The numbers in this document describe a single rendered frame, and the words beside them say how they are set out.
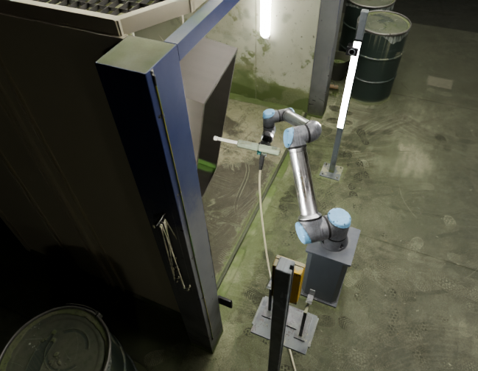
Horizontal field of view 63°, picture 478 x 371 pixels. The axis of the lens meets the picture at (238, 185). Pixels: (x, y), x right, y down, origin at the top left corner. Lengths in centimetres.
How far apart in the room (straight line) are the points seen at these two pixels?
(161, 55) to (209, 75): 111
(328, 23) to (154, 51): 300
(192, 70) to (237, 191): 170
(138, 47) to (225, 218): 247
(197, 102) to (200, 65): 32
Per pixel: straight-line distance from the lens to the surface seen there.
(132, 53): 127
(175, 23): 474
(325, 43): 420
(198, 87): 223
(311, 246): 269
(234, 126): 447
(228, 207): 364
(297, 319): 227
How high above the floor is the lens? 288
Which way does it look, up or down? 48 degrees down
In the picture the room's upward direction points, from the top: 3 degrees counter-clockwise
